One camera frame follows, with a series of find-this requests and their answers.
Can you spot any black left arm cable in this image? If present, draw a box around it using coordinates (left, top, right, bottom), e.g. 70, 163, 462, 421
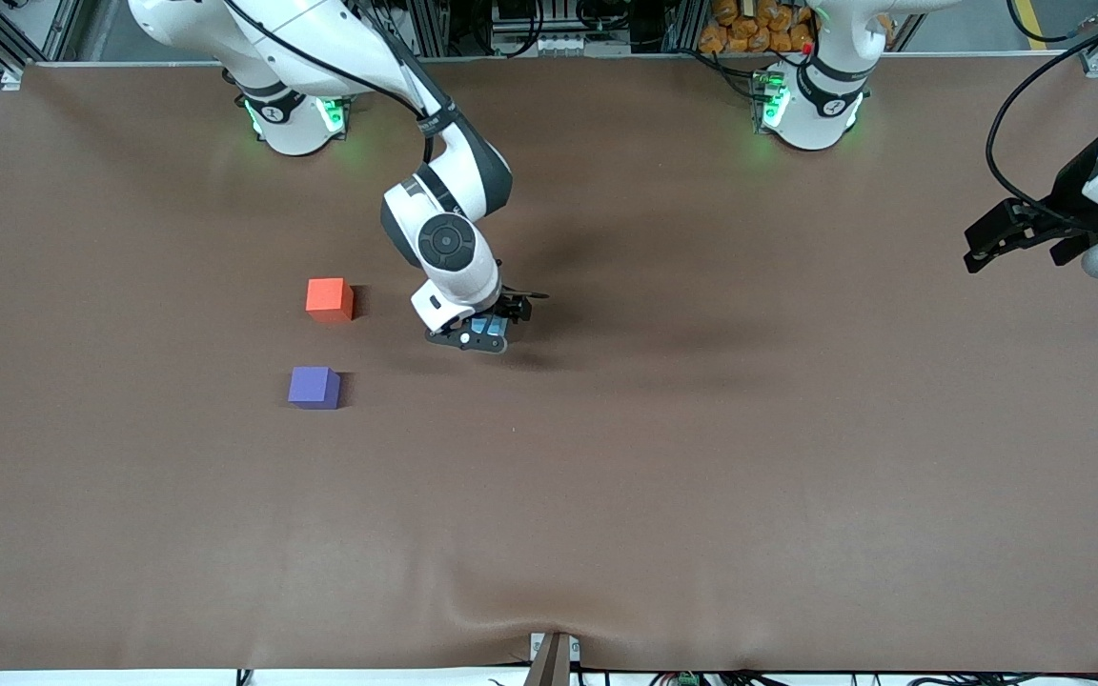
986, 3, 1098, 230

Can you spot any purple foam cube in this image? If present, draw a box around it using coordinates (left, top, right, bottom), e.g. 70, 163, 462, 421
288, 366, 342, 411

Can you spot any orange foam cube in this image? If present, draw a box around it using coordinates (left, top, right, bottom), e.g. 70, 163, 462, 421
305, 277, 356, 324

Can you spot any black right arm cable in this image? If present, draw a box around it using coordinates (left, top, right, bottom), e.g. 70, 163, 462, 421
223, 0, 462, 165

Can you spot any wooden post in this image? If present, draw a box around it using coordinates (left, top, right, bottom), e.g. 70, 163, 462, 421
523, 632, 575, 686

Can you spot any brown table mat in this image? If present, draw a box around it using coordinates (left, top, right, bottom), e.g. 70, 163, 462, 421
0, 52, 1098, 674

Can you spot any orange packets heap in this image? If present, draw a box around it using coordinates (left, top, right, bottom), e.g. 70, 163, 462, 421
699, 0, 819, 54

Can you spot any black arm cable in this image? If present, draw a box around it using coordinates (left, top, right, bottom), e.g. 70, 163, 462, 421
986, 3, 1098, 230
223, 0, 462, 165

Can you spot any white power strip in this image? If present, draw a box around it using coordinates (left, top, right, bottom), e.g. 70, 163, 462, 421
492, 33, 633, 57

